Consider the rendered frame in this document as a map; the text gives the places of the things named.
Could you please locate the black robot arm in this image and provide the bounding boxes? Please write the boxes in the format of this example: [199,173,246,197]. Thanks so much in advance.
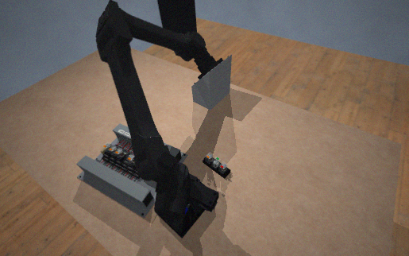
[96,0,223,220]

